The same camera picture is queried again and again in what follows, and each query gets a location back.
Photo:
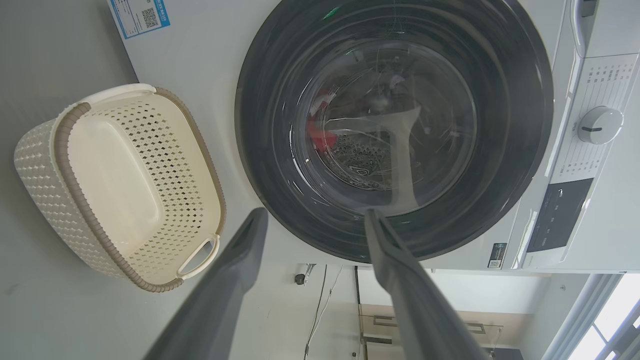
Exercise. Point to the white round control knob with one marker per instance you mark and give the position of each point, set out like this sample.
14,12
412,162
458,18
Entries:
600,125

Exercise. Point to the black washer display panel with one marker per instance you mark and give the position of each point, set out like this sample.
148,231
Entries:
557,215

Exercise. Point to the steel washer drum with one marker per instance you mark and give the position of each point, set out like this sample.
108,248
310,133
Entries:
357,160

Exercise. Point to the blue energy label sticker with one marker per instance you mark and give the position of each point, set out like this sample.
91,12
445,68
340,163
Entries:
137,17

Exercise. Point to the round dark glass washer door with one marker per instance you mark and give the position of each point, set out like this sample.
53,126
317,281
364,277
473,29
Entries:
505,150

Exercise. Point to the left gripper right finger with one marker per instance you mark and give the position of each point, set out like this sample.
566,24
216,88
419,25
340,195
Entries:
415,310

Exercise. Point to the small QR code sticker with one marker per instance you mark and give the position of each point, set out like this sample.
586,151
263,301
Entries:
497,256

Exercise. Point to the cream perforated laundry basket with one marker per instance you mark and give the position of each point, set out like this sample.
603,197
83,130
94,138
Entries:
115,185

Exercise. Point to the white washing machine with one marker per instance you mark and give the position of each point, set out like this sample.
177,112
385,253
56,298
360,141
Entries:
200,60

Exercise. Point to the bright window frame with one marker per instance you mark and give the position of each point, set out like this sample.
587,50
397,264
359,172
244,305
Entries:
600,330

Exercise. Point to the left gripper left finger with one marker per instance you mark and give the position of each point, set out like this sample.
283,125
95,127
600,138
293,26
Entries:
215,305

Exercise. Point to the white detergent drawer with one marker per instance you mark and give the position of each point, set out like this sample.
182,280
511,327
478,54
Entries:
582,25

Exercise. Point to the red and white garment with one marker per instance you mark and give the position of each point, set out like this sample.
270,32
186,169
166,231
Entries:
317,134

